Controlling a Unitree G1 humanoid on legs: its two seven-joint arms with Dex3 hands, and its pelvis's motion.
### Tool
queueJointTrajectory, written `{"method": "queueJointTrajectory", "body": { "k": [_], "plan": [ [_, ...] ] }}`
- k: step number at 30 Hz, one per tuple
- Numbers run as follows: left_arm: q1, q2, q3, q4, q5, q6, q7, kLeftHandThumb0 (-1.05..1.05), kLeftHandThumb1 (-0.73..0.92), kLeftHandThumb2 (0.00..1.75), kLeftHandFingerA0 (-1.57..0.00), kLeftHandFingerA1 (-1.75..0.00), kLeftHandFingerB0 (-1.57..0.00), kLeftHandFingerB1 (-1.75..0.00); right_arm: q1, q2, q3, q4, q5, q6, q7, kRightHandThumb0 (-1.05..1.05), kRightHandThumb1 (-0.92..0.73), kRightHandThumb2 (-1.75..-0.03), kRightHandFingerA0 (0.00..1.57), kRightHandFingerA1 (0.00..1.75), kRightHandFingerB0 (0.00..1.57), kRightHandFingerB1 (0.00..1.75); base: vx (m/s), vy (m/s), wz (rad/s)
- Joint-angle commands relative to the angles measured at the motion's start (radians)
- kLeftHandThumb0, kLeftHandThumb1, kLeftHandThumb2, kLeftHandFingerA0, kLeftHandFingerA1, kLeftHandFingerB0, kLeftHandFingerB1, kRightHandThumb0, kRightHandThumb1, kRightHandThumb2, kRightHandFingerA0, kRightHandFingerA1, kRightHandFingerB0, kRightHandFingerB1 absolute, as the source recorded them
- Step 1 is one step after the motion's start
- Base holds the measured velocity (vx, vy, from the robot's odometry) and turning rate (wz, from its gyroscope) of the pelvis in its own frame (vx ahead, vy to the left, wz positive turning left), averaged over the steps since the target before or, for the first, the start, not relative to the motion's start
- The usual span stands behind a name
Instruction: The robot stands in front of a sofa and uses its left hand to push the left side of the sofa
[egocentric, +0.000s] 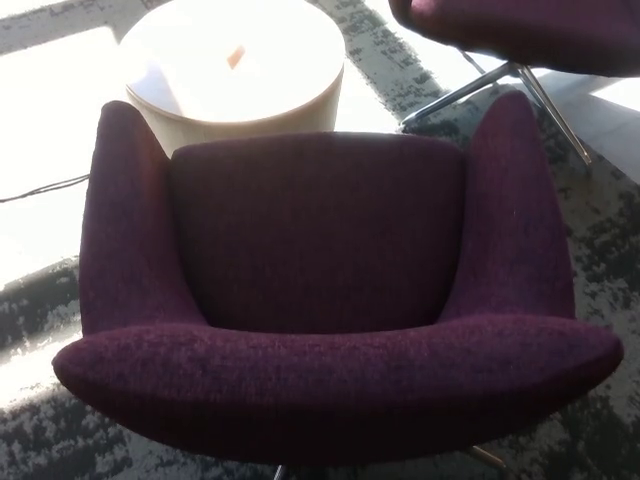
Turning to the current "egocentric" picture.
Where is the purple fabric armchair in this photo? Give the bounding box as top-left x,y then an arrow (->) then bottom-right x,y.
51,89 -> 625,480

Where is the round white side table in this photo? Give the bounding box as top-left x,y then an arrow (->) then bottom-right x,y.
118,0 -> 347,159

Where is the purple armchair seat cushion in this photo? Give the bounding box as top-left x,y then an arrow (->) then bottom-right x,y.
168,130 -> 467,335

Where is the thin black floor cable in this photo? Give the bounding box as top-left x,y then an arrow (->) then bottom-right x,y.
0,173 -> 91,204

